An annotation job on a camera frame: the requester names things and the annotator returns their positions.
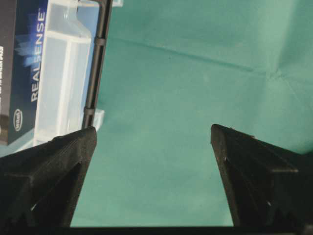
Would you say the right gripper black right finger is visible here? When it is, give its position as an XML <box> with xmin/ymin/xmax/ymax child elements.
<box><xmin>210</xmin><ymin>124</ymin><xmax>313</xmax><ymax>228</ymax></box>

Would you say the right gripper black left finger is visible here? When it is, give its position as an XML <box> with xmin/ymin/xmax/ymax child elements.
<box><xmin>0</xmin><ymin>126</ymin><xmax>97</xmax><ymax>228</ymax></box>

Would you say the black RealSense box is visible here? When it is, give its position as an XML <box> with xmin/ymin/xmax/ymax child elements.
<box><xmin>0</xmin><ymin>0</ymin><xmax>48</xmax><ymax>145</ymax></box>

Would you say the clear plastic storage case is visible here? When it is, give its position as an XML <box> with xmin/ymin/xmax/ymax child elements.
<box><xmin>0</xmin><ymin>0</ymin><xmax>104</xmax><ymax>156</ymax></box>

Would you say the green table cloth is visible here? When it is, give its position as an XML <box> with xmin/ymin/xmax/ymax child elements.
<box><xmin>72</xmin><ymin>0</ymin><xmax>313</xmax><ymax>227</ymax></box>

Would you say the black case handle right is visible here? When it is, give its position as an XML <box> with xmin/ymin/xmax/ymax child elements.
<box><xmin>82</xmin><ymin>0</ymin><xmax>113</xmax><ymax>129</ymax></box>

